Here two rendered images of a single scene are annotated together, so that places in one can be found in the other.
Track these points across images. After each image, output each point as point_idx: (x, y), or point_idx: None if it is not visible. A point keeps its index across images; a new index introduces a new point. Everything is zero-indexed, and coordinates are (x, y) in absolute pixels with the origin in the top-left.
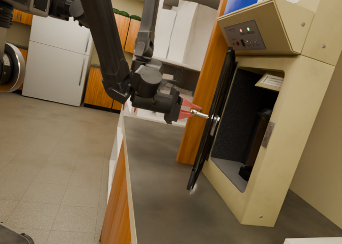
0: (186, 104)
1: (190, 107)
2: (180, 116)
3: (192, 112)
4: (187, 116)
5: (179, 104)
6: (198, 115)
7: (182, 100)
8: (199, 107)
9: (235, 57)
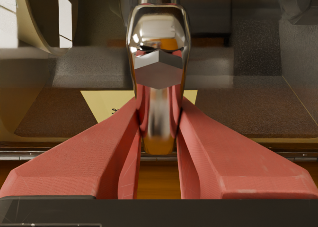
0: (91, 156)
1: (125, 129)
2: (263, 170)
3: (163, 40)
4: (229, 130)
5: (88, 224)
6: None
7: (10, 204)
8: (128, 102)
9: (7, 167)
